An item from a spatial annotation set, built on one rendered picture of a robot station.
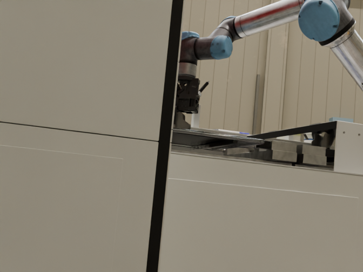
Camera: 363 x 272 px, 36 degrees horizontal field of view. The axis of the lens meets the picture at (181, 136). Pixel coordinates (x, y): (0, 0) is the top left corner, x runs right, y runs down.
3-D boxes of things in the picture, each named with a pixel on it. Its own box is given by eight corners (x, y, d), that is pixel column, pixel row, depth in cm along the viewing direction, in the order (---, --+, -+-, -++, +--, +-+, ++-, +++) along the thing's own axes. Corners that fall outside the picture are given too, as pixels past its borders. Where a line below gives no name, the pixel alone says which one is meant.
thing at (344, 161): (334, 172, 144) (337, 120, 146) (244, 174, 196) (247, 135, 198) (364, 176, 147) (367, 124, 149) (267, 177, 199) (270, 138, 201)
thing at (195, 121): (183, 126, 192) (187, 88, 194) (180, 127, 196) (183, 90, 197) (200, 128, 194) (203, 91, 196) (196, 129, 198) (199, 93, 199)
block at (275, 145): (271, 149, 160) (272, 139, 160) (266, 150, 163) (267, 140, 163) (295, 153, 162) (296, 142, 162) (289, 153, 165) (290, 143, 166)
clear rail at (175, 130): (138, 128, 144) (138, 122, 144) (136, 128, 145) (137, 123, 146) (265, 144, 156) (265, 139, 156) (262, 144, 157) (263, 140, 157)
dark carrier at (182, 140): (140, 127, 146) (140, 124, 146) (114, 136, 179) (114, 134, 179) (257, 142, 157) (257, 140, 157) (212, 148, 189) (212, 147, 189)
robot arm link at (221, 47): (234, 26, 182) (204, 28, 188) (220, 41, 175) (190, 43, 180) (239, 47, 186) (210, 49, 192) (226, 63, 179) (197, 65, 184)
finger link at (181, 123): (187, 139, 181) (189, 111, 182) (169, 138, 182) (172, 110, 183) (188, 141, 184) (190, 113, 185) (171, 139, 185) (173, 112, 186)
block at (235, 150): (227, 154, 190) (227, 145, 190) (223, 155, 193) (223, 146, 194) (248, 157, 193) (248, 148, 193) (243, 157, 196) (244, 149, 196)
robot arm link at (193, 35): (194, 28, 182) (173, 31, 187) (192, 61, 181) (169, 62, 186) (206, 35, 189) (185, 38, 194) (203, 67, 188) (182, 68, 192)
